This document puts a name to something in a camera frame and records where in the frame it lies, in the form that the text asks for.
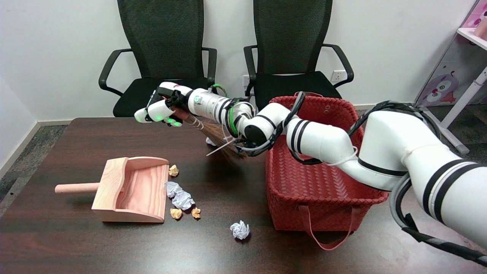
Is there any pink white shelf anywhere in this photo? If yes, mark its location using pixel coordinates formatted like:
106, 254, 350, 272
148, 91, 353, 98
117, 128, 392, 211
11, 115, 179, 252
457, 0, 487, 50

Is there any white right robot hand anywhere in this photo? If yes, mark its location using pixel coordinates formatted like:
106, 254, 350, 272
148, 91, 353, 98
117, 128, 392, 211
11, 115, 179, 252
134, 82, 193, 127

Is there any white desk leg frame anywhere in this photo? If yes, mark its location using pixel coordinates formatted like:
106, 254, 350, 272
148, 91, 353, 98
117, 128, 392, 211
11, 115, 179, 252
420, 67, 487, 155

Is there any wooden dustpan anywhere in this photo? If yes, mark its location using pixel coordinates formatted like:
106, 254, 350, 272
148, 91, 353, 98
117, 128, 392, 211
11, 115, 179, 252
55, 156, 170, 223

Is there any brown whisk broom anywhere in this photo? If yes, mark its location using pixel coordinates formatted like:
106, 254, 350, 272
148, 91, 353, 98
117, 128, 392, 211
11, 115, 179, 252
173, 107, 248, 165

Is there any black mesh office chair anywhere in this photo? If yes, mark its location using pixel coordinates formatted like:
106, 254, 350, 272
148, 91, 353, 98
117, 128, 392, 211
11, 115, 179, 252
99, 0, 220, 117
243, 0, 354, 116

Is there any green cable loop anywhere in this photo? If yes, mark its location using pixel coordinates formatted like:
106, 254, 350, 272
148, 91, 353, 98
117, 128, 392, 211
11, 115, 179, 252
212, 84, 239, 138

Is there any red woven basket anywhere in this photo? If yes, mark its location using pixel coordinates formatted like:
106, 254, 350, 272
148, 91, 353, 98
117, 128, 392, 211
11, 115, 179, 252
265, 91, 389, 251

